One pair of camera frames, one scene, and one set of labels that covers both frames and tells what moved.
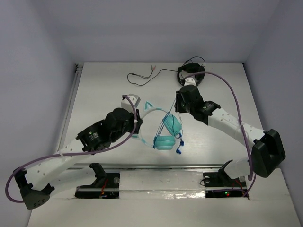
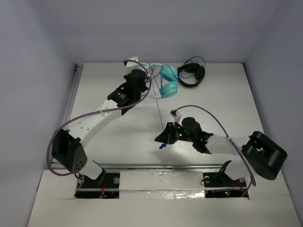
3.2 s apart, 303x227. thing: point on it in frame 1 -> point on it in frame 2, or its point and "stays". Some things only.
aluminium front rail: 149,167 stays
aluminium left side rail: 79,67 stays
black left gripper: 138,120 -> 144,83
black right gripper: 179,108 -> 167,136
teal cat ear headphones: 172,127 -> 169,86
